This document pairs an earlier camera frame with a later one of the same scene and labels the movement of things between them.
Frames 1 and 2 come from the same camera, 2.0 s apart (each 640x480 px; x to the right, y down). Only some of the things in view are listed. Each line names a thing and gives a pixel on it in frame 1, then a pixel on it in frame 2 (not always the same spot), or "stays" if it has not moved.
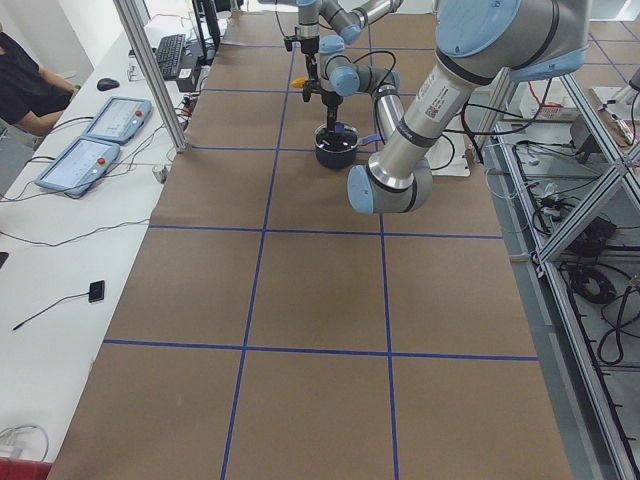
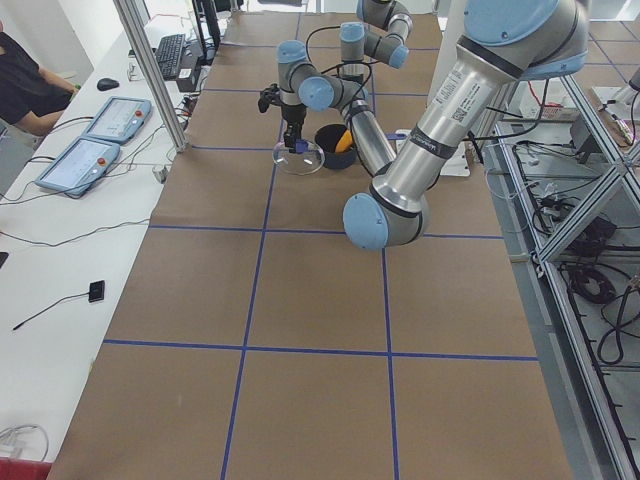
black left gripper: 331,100 -> 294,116
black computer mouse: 106,84 stays
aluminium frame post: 143,53 stays
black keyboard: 168,54 stays
